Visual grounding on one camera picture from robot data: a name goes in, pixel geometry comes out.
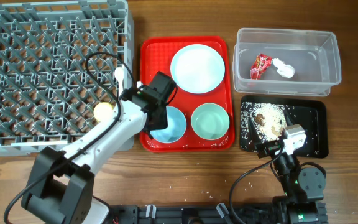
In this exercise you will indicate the small light blue saucer bowl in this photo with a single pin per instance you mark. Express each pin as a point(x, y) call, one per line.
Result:
point(175, 129)

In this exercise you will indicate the yellow plastic cup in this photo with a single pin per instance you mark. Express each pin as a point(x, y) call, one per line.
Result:
point(103, 111)

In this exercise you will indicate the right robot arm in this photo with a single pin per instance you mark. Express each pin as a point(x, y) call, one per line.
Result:
point(303, 184)

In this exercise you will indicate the white napkin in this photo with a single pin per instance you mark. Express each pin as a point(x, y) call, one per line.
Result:
point(284, 70)

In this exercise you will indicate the grey plastic dishwasher rack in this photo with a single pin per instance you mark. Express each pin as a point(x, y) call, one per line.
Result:
point(57, 62)

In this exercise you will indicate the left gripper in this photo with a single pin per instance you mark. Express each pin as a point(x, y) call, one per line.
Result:
point(162, 122)

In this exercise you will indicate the green bowl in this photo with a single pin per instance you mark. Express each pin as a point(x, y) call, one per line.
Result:
point(210, 121)

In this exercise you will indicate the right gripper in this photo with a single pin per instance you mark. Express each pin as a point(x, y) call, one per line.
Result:
point(268, 148)

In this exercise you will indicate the clear plastic waste bin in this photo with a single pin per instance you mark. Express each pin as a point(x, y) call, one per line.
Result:
point(313, 54)

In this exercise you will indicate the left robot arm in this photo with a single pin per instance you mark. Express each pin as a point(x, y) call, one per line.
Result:
point(60, 186)

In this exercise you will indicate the leftover rice and food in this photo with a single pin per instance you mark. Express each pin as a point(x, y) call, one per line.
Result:
point(268, 120)

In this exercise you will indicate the red snack wrapper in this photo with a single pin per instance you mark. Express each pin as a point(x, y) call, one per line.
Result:
point(261, 63)

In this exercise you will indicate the white plastic spoon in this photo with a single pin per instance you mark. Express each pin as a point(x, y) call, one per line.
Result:
point(119, 75)

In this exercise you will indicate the black plastic tray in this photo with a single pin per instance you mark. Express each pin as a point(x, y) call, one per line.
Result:
point(311, 115)

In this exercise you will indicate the large light blue plate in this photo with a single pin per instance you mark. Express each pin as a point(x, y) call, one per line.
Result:
point(197, 68)

